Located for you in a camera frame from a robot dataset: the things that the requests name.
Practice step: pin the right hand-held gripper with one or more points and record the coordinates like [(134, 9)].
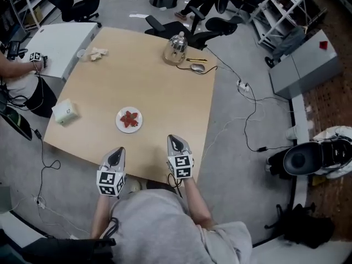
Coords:
[(181, 166)]

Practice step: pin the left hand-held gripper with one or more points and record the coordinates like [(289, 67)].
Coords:
[(110, 181)]

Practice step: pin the white plate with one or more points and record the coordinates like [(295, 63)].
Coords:
[(132, 130)]

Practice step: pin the red strawberry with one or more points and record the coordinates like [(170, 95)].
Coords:
[(126, 124), (128, 114), (123, 119), (134, 123), (134, 116)]

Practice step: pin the person's left forearm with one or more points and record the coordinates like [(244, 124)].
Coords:
[(100, 216)]

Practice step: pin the person's right forearm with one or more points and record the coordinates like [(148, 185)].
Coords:
[(196, 202)]

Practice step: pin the white tissue box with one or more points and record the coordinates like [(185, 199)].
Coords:
[(66, 111)]

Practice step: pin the person's grey shirt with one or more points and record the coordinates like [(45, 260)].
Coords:
[(154, 230)]

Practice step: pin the grey computer mouse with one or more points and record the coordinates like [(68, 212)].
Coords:
[(198, 68)]

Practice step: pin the white power strip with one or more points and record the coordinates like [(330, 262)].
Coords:
[(243, 85), (39, 202)]

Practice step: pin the yellow pen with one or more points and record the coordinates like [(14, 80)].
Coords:
[(196, 60)]

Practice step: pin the black waist pack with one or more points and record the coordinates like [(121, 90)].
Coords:
[(68, 250)]

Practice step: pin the black and green pack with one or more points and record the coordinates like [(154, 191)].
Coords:
[(16, 122)]

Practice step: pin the beige crumpled napkin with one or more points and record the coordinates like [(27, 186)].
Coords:
[(95, 57), (99, 50)]

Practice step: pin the small white cup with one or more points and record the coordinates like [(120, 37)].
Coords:
[(82, 54)]

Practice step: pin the white curved desk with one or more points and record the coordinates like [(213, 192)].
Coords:
[(16, 224)]

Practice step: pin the black office chair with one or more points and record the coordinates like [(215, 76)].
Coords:
[(220, 25), (82, 8), (176, 27)]

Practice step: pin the white paper strip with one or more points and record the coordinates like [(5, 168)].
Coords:
[(138, 15)]

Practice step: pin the black bag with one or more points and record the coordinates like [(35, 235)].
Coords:
[(302, 227)]

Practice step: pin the black handheld screen device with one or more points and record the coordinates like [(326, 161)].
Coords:
[(13, 48)]

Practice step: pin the grey hanging garment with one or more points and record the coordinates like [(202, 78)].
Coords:
[(288, 43)]

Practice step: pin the brown cardboard box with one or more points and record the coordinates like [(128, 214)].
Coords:
[(34, 15)]

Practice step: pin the white shelf rack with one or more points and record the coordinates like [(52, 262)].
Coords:
[(286, 12)]

